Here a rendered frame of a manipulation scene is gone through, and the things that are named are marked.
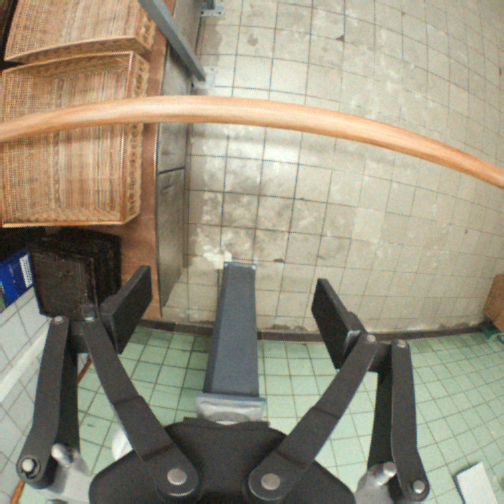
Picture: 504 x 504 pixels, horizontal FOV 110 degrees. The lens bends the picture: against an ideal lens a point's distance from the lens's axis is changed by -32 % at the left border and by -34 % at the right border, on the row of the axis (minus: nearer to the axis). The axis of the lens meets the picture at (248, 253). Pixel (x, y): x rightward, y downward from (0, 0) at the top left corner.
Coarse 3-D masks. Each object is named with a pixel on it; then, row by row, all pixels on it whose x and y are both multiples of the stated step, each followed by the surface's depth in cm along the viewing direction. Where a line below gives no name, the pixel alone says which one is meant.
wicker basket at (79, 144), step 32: (32, 64) 47; (64, 64) 55; (96, 64) 61; (128, 64) 66; (0, 96) 47; (64, 96) 71; (96, 96) 72; (128, 96) 62; (96, 128) 77; (128, 128) 68; (0, 160) 56; (64, 160) 81; (96, 160) 82; (128, 160) 74; (0, 192) 59; (32, 192) 73; (64, 192) 86; (96, 192) 86; (128, 192) 77; (32, 224) 67; (64, 224) 70; (96, 224) 74
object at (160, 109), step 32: (160, 96) 23; (192, 96) 23; (0, 128) 22; (32, 128) 23; (64, 128) 24; (288, 128) 25; (320, 128) 24; (352, 128) 24; (384, 128) 24; (448, 160) 25; (480, 160) 25
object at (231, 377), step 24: (240, 264) 159; (240, 288) 133; (216, 312) 117; (240, 312) 113; (216, 336) 98; (240, 336) 98; (216, 360) 85; (240, 360) 86; (216, 384) 75; (240, 384) 76
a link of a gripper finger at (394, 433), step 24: (408, 360) 11; (384, 384) 11; (408, 384) 10; (384, 408) 9; (408, 408) 8; (384, 432) 8; (408, 432) 7; (384, 456) 7; (408, 456) 6; (408, 480) 5
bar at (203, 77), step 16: (0, 0) 15; (144, 0) 39; (160, 0) 43; (208, 0) 92; (224, 0) 100; (160, 16) 48; (208, 16) 105; (176, 32) 61; (176, 48) 74; (192, 64) 93; (192, 80) 120; (208, 80) 120; (0, 288) 37; (0, 304) 37
